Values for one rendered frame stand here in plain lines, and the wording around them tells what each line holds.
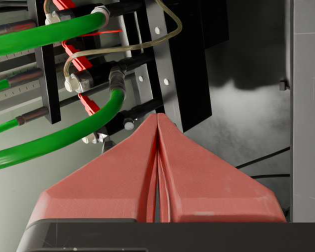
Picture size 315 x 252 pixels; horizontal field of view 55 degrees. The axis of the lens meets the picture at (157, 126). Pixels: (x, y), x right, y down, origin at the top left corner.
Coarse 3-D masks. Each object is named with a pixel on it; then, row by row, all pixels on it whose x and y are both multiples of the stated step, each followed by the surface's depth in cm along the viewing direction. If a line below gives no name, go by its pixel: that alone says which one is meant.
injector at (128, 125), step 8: (160, 96) 52; (144, 104) 50; (152, 104) 51; (160, 104) 52; (120, 112) 47; (128, 112) 48; (136, 112) 49; (144, 112) 50; (112, 120) 46; (120, 120) 46; (128, 120) 45; (104, 128) 45; (112, 128) 45; (120, 128) 47; (128, 128) 45; (96, 136) 44
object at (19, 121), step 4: (16, 116) 57; (20, 116) 56; (12, 120) 56; (16, 120) 56; (20, 120) 56; (0, 124) 55; (4, 124) 55; (8, 124) 55; (12, 124) 55; (16, 124) 56; (20, 124) 56; (0, 128) 54; (4, 128) 55; (8, 128) 55
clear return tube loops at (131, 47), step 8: (48, 0) 37; (160, 0) 39; (48, 8) 37; (168, 8) 38; (176, 16) 38; (176, 32) 37; (152, 40) 35; (160, 40) 36; (104, 48) 36; (112, 48) 36; (120, 48) 35; (128, 48) 35; (136, 48) 35; (72, 56) 39; (64, 72) 40
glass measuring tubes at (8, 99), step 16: (32, 48) 62; (64, 48) 65; (80, 48) 69; (0, 64) 57; (16, 64) 59; (32, 64) 63; (96, 64) 70; (32, 80) 62; (64, 80) 66; (0, 96) 60; (16, 96) 61; (32, 96) 62; (0, 112) 61
